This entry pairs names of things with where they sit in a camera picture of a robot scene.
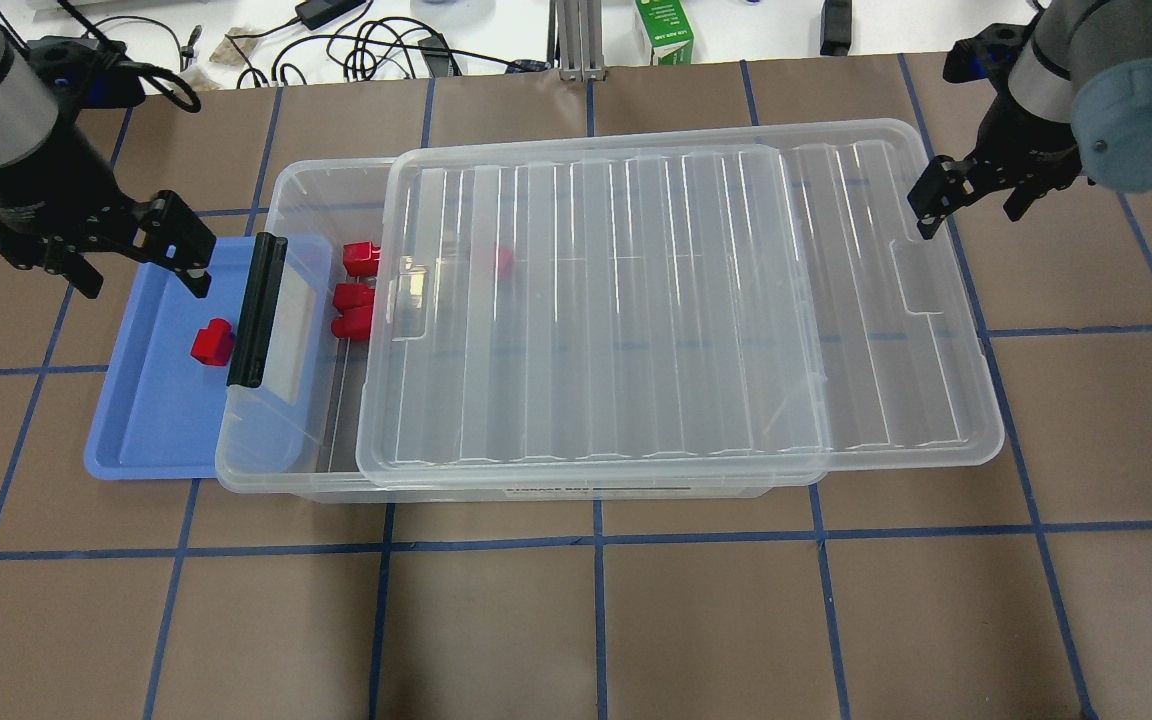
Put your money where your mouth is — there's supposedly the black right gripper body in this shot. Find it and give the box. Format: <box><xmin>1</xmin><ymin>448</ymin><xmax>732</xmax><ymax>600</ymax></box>
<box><xmin>967</xmin><ymin>96</ymin><xmax>1083</xmax><ymax>200</ymax></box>

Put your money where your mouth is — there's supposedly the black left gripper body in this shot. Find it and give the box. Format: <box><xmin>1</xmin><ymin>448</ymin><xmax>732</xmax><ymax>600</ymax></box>
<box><xmin>0</xmin><ymin>150</ymin><xmax>151</xmax><ymax>272</ymax></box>

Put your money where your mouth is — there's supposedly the red block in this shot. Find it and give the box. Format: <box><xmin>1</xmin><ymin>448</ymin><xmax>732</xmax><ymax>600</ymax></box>
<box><xmin>340</xmin><ymin>242</ymin><xmax>381</xmax><ymax>278</ymax></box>
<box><xmin>492</xmin><ymin>245</ymin><xmax>515</xmax><ymax>282</ymax></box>
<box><xmin>189</xmin><ymin>316</ymin><xmax>236</xmax><ymax>366</ymax></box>
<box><xmin>329</xmin><ymin>306</ymin><xmax>372</xmax><ymax>342</ymax></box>
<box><xmin>332</xmin><ymin>282</ymin><xmax>376</xmax><ymax>314</ymax></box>

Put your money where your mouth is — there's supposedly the clear plastic box lid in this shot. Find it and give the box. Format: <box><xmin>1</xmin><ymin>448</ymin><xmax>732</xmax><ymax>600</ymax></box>
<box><xmin>355</xmin><ymin>118</ymin><xmax>1005</xmax><ymax>491</ymax></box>

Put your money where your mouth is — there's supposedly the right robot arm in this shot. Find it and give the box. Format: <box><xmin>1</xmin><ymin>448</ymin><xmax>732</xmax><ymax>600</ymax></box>
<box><xmin>908</xmin><ymin>1</ymin><xmax>1152</xmax><ymax>238</ymax></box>

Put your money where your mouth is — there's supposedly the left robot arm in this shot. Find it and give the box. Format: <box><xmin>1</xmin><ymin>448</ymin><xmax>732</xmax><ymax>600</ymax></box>
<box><xmin>0</xmin><ymin>24</ymin><xmax>217</xmax><ymax>300</ymax></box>

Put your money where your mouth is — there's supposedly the clear plastic storage box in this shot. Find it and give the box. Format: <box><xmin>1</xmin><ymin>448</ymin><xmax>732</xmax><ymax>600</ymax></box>
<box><xmin>218</xmin><ymin>146</ymin><xmax>832</xmax><ymax>503</ymax></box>

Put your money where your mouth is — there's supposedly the blue plastic tray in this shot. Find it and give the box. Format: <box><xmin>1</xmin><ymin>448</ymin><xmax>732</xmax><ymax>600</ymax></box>
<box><xmin>84</xmin><ymin>234</ymin><xmax>342</xmax><ymax>482</ymax></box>

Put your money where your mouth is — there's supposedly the black power adapter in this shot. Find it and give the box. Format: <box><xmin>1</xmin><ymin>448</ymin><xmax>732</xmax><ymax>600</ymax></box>
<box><xmin>294</xmin><ymin>0</ymin><xmax>367</xmax><ymax>29</ymax></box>

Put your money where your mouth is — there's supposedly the green white carton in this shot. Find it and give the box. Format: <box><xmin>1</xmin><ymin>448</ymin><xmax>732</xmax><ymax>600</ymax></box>
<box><xmin>634</xmin><ymin>0</ymin><xmax>696</xmax><ymax>67</ymax></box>

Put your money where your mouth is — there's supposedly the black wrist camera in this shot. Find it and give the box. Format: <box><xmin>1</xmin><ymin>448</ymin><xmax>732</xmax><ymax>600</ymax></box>
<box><xmin>942</xmin><ymin>23</ymin><xmax>1030</xmax><ymax>88</ymax></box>

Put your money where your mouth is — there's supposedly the black box handle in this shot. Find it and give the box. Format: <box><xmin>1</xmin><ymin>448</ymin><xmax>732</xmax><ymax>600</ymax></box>
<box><xmin>227</xmin><ymin>232</ymin><xmax>288</xmax><ymax>388</ymax></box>

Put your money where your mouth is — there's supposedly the aluminium frame post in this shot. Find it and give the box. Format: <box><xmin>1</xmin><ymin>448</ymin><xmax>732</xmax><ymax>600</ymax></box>
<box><xmin>547</xmin><ymin>0</ymin><xmax>605</xmax><ymax>82</ymax></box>

